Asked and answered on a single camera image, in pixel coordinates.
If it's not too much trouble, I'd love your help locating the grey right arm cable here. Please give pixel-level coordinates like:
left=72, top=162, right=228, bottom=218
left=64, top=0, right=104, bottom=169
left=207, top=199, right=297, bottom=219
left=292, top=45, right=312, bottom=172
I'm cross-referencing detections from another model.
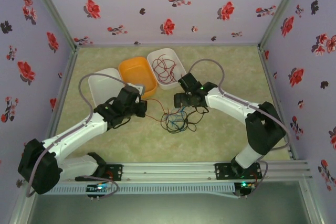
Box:
left=188, top=59, right=292, bottom=198

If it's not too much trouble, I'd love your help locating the orange plastic bin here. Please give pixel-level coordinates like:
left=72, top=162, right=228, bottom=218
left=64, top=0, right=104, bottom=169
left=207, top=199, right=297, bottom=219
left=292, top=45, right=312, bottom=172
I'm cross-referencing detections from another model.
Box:
left=118, top=56, right=158, bottom=99

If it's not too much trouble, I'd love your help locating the wire bundle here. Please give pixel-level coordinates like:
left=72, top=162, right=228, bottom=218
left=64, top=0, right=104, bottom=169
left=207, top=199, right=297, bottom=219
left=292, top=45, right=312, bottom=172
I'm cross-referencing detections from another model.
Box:
left=160, top=103, right=211, bottom=134

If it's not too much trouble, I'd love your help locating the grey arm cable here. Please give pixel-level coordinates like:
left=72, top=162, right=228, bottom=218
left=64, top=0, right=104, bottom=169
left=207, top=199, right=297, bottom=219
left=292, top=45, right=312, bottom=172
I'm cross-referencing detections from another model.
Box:
left=25, top=73, right=120, bottom=199
left=188, top=59, right=292, bottom=198

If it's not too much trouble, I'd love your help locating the blue cable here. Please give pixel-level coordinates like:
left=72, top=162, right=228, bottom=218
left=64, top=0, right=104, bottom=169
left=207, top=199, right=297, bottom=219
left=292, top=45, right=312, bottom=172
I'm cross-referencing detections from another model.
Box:
left=167, top=105, right=188, bottom=130

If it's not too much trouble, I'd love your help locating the aluminium corner post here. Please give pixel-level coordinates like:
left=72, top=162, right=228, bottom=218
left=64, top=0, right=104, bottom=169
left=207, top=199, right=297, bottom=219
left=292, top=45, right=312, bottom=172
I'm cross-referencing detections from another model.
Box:
left=25, top=0, right=79, bottom=50
left=258, top=0, right=308, bottom=49

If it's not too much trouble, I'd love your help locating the grey left arm cable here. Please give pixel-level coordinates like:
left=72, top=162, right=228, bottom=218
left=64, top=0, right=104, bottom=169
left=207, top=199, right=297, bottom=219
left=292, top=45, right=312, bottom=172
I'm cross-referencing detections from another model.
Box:
left=25, top=73, right=120, bottom=199

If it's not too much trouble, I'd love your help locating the white plastic bin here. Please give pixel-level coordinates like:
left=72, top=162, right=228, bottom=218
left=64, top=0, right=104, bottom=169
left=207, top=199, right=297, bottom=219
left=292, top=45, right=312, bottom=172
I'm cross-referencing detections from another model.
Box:
left=88, top=67, right=125, bottom=107
left=146, top=48, right=187, bottom=90

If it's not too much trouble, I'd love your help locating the aluminium table side rail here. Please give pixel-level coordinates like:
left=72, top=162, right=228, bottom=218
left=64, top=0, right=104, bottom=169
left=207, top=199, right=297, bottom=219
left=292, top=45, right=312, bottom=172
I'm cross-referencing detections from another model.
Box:
left=46, top=47, right=79, bottom=146
left=257, top=45, right=299, bottom=161

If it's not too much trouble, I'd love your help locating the aluminium table back rail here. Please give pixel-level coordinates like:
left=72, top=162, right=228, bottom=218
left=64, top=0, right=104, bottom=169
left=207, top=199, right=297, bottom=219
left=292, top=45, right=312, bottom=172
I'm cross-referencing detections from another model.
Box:
left=75, top=42, right=261, bottom=49

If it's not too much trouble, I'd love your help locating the aluminium lower frame bar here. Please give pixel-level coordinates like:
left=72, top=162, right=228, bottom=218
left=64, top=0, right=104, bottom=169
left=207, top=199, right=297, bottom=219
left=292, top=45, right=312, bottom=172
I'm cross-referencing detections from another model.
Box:
left=6, top=192, right=35, bottom=224
left=299, top=180, right=328, bottom=224

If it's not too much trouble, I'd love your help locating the white slotted cable duct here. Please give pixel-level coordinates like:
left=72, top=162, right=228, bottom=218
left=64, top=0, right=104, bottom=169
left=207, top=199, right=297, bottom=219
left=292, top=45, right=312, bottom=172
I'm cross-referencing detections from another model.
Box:
left=52, top=184, right=241, bottom=196

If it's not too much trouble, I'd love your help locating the red cable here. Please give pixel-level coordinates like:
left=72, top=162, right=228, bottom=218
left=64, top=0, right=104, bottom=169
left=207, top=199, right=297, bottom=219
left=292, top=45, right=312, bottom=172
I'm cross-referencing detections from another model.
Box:
left=153, top=54, right=177, bottom=84
left=145, top=99, right=171, bottom=125

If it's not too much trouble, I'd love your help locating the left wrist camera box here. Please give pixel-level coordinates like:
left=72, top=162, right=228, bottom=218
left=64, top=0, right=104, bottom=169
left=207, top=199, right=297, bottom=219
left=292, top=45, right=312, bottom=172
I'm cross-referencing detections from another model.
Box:
left=124, top=83, right=146, bottom=99

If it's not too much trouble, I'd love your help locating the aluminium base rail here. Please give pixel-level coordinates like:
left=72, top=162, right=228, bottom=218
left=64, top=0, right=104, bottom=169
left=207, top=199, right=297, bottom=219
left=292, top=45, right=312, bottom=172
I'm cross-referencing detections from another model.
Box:
left=60, top=161, right=312, bottom=183

